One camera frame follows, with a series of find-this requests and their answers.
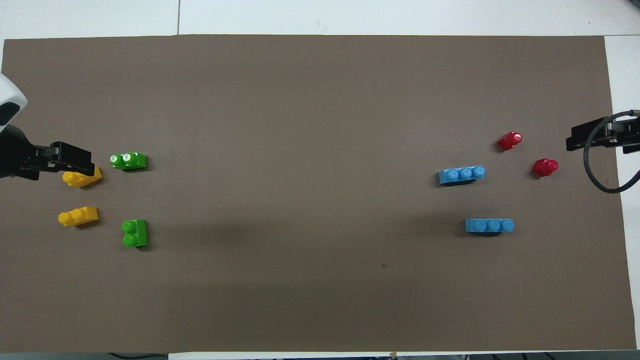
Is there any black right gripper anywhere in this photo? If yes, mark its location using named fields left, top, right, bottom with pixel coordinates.
left=565, top=115, right=640, bottom=154

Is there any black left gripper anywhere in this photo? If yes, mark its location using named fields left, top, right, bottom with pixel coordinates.
left=0, top=125, right=95, bottom=181

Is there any green two-stud toy brick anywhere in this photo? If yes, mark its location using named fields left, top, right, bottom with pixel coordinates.
left=121, top=219, right=149, bottom=249
left=109, top=152, right=148, bottom=172

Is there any blue three-stud toy brick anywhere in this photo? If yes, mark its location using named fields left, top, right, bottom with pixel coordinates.
left=437, top=165, right=486, bottom=187
left=464, top=218, right=515, bottom=235

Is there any yellow two-stud toy brick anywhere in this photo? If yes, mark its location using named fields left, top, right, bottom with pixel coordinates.
left=57, top=206, right=100, bottom=228
left=62, top=166, right=103, bottom=189

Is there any red single-stud toy brick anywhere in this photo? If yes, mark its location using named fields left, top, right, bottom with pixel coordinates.
left=496, top=131, right=524, bottom=152
left=531, top=158, right=560, bottom=178

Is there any brown table mat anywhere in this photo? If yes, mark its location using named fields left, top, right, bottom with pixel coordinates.
left=0, top=34, right=637, bottom=353

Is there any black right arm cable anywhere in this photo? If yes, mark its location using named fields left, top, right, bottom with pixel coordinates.
left=582, top=109, right=640, bottom=195

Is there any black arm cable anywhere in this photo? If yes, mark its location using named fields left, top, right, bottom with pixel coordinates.
left=582, top=109, right=640, bottom=195
left=108, top=352, right=169, bottom=360

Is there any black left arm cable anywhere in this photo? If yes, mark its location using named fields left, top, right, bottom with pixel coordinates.
left=108, top=352, right=169, bottom=360

